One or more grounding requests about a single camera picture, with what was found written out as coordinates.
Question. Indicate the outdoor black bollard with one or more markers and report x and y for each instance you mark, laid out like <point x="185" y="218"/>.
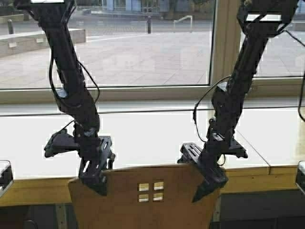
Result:
<point x="149" y="24"/>

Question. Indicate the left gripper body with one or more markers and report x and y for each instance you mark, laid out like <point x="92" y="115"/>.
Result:
<point x="96" y="154"/>

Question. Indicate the robot base right corner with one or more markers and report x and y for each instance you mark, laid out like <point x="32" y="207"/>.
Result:
<point x="300" y="176"/>

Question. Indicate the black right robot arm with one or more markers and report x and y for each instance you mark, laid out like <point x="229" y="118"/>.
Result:
<point x="259" y="20"/>

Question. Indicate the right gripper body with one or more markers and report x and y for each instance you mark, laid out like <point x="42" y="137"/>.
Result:
<point x="206" y="164"/>

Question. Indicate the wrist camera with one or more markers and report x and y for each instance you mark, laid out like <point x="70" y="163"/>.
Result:
<point x="59" y="143"/>
<point x="236" y="149"/>

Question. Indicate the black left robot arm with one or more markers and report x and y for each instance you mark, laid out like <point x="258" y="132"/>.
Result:
<point x="71" y="94"/>

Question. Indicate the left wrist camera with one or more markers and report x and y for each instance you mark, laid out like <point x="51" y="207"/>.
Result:
<point x="59" y="143"/>

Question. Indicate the outdoor concrete bench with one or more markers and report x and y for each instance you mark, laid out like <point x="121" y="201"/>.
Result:
<point x="23" y="44"/>

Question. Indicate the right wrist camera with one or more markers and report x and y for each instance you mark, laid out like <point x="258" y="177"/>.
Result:
<point x="236" y="149"/>

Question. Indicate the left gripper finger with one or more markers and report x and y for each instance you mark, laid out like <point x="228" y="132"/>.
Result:
<point x="207" y="185"/>
<point x="90" y="174"/>

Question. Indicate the robot base left corner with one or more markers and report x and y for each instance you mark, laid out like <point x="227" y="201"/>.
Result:
<point x="6" y="176"/>

